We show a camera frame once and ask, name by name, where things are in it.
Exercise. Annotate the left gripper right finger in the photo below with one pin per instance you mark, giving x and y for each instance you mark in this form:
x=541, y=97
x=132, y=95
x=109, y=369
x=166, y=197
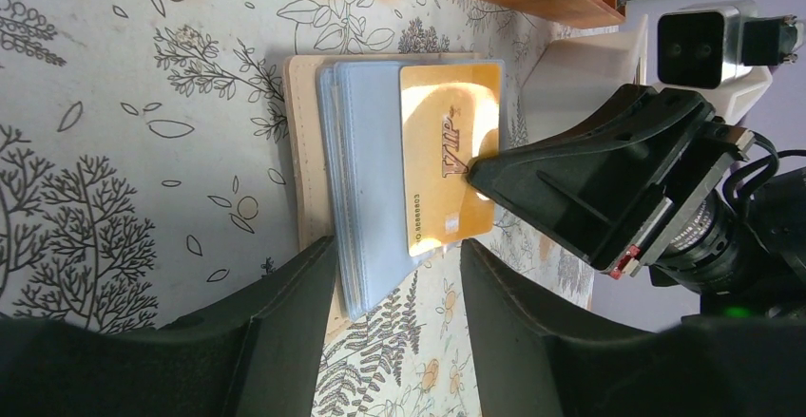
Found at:
x=537, y=354

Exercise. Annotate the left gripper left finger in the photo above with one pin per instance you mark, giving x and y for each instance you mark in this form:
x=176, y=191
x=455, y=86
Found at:
x=254, y=353

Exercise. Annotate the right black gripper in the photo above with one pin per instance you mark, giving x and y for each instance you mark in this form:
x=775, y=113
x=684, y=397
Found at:
x=647, y=182

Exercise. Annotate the beige card holder wallet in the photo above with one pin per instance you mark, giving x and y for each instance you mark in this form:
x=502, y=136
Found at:
x=344, y=117

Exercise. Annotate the white card box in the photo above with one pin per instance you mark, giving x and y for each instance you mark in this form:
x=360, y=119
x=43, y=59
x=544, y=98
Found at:
x=573, y=78

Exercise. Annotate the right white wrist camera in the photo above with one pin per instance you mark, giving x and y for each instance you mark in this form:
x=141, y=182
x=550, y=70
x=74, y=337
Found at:
x=725, y=51

